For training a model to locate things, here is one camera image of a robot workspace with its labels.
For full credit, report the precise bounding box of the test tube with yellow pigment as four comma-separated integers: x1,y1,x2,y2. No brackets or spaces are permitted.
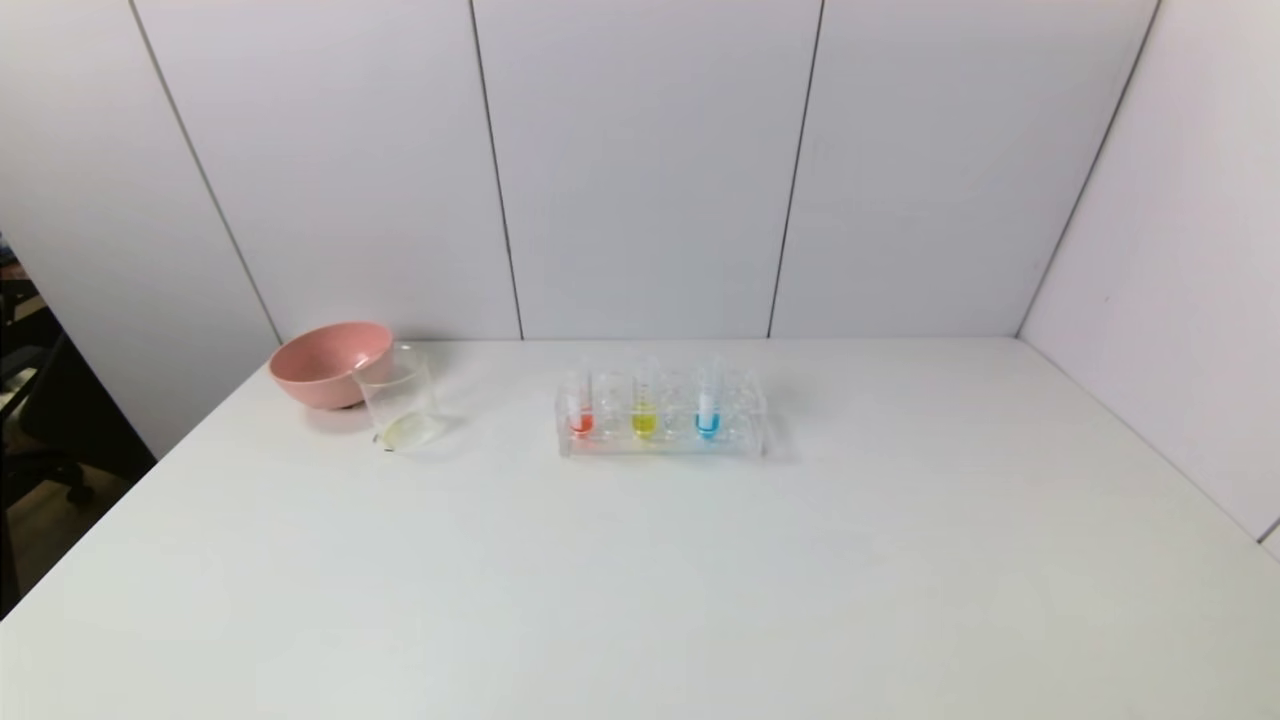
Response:
631,361,661,440

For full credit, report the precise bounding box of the test tube with red pigment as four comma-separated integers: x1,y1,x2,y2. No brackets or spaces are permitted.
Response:
566,364,597,440

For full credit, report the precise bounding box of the test tube with blue pigment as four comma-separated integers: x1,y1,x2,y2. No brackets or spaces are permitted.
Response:
694,359,723,442

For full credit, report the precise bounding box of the clear acrylic test tube rack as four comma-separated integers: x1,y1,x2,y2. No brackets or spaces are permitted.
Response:
555,366,769,460

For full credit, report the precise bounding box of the clear plastic beaker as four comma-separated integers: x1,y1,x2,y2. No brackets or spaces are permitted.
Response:
352,343,444,453

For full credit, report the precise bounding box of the pink plastic bowl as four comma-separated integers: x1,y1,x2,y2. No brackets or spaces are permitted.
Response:
268,321,394,410

